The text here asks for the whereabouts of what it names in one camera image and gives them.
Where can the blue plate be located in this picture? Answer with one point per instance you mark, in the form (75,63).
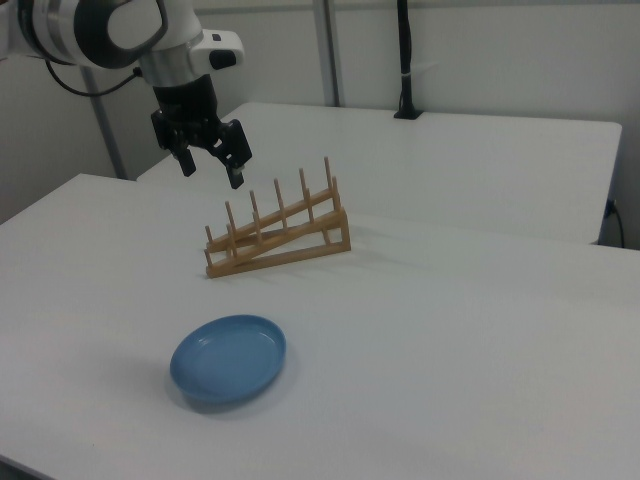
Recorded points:
(225,355)

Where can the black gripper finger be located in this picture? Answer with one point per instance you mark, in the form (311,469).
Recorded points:
(175,145)
(237,150)

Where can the grey partition post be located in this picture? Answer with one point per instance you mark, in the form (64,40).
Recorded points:
(330,50)
(102,125)

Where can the black camera pole with base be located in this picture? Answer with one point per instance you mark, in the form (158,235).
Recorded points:
(406,50)

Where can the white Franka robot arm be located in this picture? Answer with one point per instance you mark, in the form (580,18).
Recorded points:
(50,25)

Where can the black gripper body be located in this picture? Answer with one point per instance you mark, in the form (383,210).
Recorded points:
(187,107)

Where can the wooden plate rack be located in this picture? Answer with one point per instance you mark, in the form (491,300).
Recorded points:
(280,257)

